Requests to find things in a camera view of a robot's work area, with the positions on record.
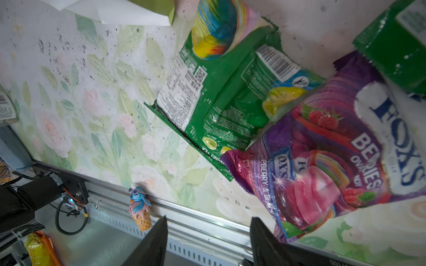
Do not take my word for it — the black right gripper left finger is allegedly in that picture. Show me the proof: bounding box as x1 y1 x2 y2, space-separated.
122 216 168 266

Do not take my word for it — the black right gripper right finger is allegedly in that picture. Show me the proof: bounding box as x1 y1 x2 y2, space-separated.
249 217 333 266

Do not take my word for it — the white paper bag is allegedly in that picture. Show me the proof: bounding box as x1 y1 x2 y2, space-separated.
45 0 175 27

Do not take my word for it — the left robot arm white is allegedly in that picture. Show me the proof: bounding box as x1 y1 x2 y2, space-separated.
1 126 63 233

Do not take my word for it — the ice cream cone toy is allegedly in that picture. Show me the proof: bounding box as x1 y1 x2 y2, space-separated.
128 187 152 231

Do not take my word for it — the purple berries candy packet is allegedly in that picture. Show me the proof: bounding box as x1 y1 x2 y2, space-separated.
221 52 426 243

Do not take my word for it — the green candy packet large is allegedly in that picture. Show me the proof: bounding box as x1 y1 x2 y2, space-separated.
150 1 324 180

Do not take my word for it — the green candy packet small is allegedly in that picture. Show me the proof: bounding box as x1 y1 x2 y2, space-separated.
353 0 426 96

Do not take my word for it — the front aluminium rail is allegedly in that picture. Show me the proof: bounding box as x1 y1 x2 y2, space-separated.
31 161 373 266

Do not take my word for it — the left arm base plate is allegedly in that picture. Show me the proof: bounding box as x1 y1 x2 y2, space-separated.
33 164 89 205

